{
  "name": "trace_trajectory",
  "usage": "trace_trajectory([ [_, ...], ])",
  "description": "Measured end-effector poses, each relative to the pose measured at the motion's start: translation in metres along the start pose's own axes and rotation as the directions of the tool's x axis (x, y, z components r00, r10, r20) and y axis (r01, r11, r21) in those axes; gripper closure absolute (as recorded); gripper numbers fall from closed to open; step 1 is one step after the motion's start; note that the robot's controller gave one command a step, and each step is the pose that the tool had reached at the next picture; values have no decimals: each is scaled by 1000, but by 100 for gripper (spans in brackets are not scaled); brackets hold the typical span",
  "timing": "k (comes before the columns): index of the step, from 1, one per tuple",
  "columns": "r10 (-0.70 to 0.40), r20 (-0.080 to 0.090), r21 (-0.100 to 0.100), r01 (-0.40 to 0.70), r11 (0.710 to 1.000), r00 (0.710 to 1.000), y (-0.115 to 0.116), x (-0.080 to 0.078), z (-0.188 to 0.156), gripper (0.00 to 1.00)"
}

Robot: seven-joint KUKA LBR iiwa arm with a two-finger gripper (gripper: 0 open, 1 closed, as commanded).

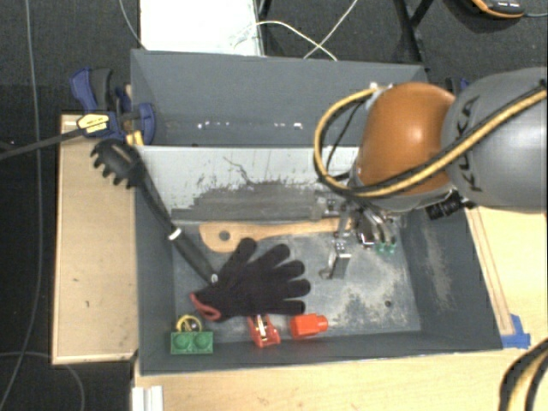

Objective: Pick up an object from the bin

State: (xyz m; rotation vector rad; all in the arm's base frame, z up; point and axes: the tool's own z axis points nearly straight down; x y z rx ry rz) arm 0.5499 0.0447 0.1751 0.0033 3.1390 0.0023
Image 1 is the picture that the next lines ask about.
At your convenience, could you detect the wooden spatula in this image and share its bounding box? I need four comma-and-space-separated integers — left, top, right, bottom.
198, 217, 343, 254

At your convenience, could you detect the grey metal bin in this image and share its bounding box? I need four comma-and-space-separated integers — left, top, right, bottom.
129, 48, 504, 376

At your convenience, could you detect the pale wood board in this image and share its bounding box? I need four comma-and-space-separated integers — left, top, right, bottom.
51, 113, 139, 366

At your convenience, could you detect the yellow ring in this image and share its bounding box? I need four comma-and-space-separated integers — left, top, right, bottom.
175, 313, 203, 333

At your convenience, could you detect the red clip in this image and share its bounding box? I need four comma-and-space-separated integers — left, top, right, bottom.
247, 313, 282, 350

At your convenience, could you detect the black cylinder on white bracket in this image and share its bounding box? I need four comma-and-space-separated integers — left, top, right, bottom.
426, 198, 466, 221

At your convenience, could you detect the green toy brick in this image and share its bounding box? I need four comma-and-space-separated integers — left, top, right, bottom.
170, 329, 215, 356

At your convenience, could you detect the black slotted spoon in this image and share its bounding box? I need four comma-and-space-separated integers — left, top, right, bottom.
89, 140, 220, 285

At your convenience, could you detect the red toy brick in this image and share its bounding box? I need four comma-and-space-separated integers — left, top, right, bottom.
289, 312, 330, 340

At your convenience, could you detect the black knit glove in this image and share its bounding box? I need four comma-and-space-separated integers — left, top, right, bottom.
189, 237, 313, 323

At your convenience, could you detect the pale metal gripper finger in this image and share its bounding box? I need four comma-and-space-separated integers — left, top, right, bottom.
319, 240, 352, 280
313, 195, 339, 223

